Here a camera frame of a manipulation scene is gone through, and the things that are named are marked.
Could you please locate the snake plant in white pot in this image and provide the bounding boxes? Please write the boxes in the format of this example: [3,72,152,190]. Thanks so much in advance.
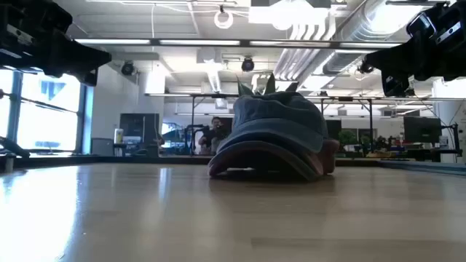
[236,72,300,98]

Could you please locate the small green potted plant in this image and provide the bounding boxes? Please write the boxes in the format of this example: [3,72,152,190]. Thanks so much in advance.
[337,129,358,151]

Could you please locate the large window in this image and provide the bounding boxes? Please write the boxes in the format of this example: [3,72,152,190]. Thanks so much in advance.
[0,68,88,154]

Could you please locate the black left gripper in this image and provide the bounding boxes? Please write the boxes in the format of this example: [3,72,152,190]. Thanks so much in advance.
[0,0,112,87]

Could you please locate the black monitor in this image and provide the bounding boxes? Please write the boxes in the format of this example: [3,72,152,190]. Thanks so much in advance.
[403,116,443,144]
[119,113,160,145]

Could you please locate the black diagonal frame strut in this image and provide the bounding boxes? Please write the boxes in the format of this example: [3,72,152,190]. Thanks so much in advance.
[0,135,31,172]

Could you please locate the black workstation frame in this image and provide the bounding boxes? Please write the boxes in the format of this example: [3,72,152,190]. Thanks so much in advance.
[144,92,374,156]

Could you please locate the black aluminium table frame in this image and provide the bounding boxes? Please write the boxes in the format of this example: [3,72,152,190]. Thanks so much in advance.
[0,154,466,176]

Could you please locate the silver ventilation duct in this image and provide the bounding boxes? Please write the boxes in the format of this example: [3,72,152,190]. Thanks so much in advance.
[272,0,423,92]

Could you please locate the long overhead light bar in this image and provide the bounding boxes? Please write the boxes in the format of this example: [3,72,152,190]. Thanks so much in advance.
[72,37,403,50]

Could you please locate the black ceiling spotlight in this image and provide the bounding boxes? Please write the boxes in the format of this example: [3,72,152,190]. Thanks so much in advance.
[120,60,136,76]
[357,60,376,75]
[240,57,256,73]

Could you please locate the blue denim cap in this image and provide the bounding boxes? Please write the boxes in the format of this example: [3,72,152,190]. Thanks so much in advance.
[217,90,331,154]

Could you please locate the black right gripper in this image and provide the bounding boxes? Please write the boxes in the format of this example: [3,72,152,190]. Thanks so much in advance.
[363,0,466,98]

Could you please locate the white coiled cable ring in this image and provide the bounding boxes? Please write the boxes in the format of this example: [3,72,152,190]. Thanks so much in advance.
[213,9,234,30]

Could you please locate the person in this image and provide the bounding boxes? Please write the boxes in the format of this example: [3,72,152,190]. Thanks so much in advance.
[197,116,233,156]

